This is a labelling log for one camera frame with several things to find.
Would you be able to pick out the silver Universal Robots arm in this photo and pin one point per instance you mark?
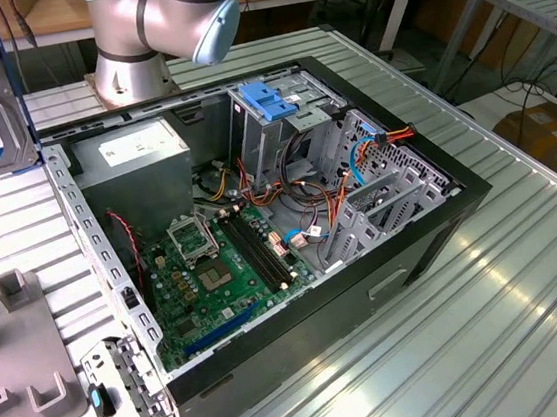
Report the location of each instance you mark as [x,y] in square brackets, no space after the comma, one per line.
[136,23]

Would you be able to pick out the silver disk bay cage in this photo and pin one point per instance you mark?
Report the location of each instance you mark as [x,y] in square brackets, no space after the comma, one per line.
[357,240]

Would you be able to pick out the black RAM slot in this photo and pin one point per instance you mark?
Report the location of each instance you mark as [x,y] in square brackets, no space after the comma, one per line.
[248,254]
[265,247]

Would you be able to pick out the silver optical drive cage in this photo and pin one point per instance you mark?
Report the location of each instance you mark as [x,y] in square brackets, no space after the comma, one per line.
[260,140]

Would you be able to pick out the metal CPU socket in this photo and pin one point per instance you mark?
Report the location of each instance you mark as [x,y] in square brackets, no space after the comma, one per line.
[192,238]

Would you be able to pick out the grey square chipset chip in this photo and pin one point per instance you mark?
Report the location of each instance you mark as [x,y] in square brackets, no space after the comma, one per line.
[215,276]

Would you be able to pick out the green motherboard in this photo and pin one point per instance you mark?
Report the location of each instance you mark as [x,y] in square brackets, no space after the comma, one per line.
[234,304]

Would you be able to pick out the blue plastic drive latch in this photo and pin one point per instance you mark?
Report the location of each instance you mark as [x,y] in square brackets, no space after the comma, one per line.
[266,100]

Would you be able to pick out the black open PC case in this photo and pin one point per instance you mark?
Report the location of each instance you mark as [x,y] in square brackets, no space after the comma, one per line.
[298,337]

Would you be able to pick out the grey power supply unit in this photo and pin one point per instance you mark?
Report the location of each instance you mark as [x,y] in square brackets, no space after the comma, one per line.
[140,184]

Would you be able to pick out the blue expansion slot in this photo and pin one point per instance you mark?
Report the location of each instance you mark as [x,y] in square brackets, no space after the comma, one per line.
[213,338]

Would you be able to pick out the black stand pole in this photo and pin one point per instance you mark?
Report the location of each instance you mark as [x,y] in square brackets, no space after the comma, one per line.
[376,6]

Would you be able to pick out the brown cardboard box on floor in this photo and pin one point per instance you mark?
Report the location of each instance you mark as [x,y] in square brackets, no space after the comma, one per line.
[553,147]

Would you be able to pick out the grey parts rack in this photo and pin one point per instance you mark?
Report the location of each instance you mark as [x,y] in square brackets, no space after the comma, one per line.
[19,359]

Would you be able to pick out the metal slat side table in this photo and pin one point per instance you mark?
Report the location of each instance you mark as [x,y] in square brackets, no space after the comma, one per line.
[527,4]

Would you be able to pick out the silver expansion slot bracket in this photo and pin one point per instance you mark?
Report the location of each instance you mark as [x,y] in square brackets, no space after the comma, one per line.
[129,396]

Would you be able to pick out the black blue bracket latch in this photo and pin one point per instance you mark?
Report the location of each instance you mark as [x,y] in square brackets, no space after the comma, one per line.
[100,401]

